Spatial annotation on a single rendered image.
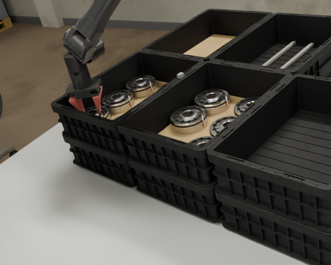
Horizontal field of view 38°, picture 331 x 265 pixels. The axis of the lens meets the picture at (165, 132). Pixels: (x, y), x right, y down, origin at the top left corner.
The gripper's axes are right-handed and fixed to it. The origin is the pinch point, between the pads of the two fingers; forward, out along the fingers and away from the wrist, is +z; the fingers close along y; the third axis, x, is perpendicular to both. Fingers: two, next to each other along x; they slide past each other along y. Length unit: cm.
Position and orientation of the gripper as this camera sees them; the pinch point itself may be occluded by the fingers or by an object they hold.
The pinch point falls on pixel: (91, 111)
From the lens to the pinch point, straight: 150.4
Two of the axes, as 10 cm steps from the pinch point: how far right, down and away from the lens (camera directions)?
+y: -9.8, 1.4, 1.4
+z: 1.9, 8.3, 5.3
